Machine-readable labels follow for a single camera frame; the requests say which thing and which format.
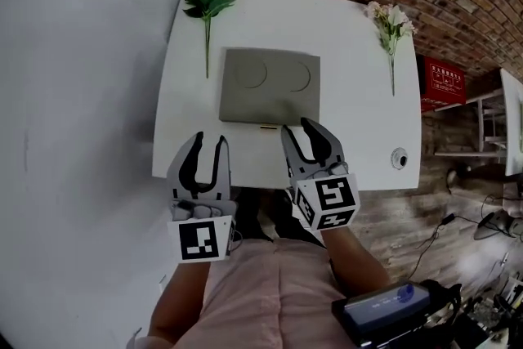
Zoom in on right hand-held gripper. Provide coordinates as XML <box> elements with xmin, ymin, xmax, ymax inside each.
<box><xmin>280</xmin><ymin>117</ymin><xmax>362</xmax><ymax>234</ymax></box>

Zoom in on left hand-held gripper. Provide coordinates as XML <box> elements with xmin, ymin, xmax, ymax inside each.
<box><xmin>166</xmin><ymin>130</ymin><xmax>239</xmax><ymax>265</ymax></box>

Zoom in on grey drawer box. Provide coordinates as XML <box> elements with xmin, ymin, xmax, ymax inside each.
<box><xmin>217</xmin><ymin>47</ymin><xmax>322</xmax><ymax>126</ymax></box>

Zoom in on person's right forearm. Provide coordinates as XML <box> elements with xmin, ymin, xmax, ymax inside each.
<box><xmin>318</xmin><ymin>224</ymin><xmax>393</xmax><ymax>302</ymax></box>

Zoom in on person's left forearm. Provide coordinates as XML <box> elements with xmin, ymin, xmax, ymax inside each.
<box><xmin>152</xmin><ymin>259</ymin><xmax>214</xmax><ymax>341</ymax></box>

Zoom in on person's black trousers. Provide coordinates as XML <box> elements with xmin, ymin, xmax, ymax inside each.
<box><xmin>235</xmin><ymin>187</ymin><xmax>326</xmax><ymax>248</ymax></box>

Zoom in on person's pink shirt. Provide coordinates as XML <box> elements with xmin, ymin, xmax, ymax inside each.
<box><xmin>133</xmin><ymin>235</ymin><xmax>357</xmax><ymax>349</ymax></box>

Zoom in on pink white flower sprig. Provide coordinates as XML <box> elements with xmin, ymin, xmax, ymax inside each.
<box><xmin>364</xmin><ymin>0</ymin><xmax>417</xmax><ymax>97</ymax></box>

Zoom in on red box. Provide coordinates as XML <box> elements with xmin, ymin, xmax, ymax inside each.
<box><xmin>419</xmin><ymin>55</ymin><xmax>467</xmax><ymax>114</ymax></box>

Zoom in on black phone with screen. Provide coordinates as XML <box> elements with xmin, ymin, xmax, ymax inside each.
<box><xmin>330</xmin><ymin>279</ymin><xmax>463</xmax><ymax>349</ymax></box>

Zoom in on gray lamp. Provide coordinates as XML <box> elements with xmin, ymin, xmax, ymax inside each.
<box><xmin>472</xmin><ymin>209</ymin><xmax>523</xmax><ymax>243</ymax></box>

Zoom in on white side table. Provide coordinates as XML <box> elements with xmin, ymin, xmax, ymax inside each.
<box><xmin>498</xmin><ymin>68</ymin><xmax>523</xmax><ymax>178</ymax></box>

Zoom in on black floor cable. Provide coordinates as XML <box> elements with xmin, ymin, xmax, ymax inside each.
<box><xmin>415</xmin><ymin>212</ymin><xmax>498</xmax><ymax>280</ymax></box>

